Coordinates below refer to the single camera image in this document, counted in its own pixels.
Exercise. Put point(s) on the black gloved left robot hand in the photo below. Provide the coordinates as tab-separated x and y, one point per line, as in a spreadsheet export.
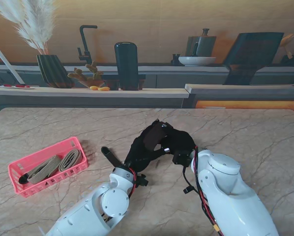
137	153

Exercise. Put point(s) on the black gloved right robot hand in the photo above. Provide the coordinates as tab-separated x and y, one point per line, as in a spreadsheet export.
180	141

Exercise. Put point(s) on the black leather belt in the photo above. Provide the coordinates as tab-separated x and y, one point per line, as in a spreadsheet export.
153	136

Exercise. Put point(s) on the long beige woven belt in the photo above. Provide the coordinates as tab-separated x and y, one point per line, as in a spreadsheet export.
42	170

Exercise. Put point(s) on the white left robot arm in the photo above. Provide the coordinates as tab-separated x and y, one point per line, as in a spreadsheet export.
95	209

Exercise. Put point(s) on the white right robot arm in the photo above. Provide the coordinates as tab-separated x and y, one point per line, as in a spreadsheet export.
225	186

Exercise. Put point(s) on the pink plastic storage basket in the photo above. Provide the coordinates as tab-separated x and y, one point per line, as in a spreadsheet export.
16	172

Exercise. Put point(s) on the grey counter with orange light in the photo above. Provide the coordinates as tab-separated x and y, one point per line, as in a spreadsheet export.
235	94

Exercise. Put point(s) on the yellow orange fruit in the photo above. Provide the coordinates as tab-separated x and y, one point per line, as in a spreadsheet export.
104	89
94	87

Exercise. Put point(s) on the grey back cabinet counter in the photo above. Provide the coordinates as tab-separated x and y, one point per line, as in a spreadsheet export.
161	68

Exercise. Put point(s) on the small black bottles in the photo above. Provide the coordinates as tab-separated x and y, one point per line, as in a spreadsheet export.
175	61

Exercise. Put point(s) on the white shallow bowl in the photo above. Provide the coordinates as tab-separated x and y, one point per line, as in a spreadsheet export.
197	61

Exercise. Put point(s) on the cactus plant in bowl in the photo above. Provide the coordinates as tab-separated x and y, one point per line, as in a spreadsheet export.
95	73

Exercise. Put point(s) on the grey jug with lid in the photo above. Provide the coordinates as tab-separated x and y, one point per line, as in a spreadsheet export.
206	46

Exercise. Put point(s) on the dark slanted board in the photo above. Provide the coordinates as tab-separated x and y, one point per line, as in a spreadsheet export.
252	56

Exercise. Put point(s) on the dark ribbed vase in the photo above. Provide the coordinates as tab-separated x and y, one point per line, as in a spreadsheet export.
53	71

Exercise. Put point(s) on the black kitchen faucet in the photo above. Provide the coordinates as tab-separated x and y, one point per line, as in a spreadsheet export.
85	41

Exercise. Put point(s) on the plate with red slices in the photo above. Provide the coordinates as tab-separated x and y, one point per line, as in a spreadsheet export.
19	86

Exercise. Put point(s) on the yellow wooden utensil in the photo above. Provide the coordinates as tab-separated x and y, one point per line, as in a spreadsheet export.
287	39

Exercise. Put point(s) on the white leaning slat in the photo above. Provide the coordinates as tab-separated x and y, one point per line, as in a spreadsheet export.
9	67

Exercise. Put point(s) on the white pampas grass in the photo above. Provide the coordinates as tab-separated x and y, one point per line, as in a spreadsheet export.
36	29

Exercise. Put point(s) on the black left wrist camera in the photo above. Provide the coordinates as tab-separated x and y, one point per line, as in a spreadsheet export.
142	180

